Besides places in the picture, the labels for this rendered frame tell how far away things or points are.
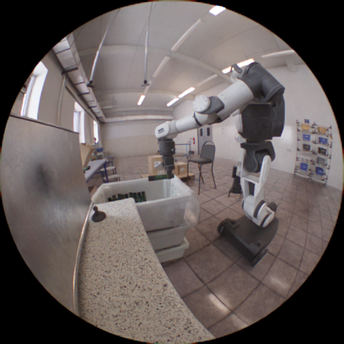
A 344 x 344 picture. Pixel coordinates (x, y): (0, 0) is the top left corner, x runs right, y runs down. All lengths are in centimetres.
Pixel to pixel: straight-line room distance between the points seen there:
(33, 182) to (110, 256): 20
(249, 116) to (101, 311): 72
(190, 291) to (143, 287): 78
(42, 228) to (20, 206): 4
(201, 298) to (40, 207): 97
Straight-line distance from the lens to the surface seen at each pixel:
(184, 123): 49
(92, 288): 26
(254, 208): 80
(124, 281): 23
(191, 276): 102
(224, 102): 42
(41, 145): 20
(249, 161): 65
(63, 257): 21
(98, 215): 39
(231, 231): 112
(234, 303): 103
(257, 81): 46
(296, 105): 540
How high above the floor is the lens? 96
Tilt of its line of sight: 15 degrees down
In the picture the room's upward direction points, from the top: 3 degrees counter-clockwise
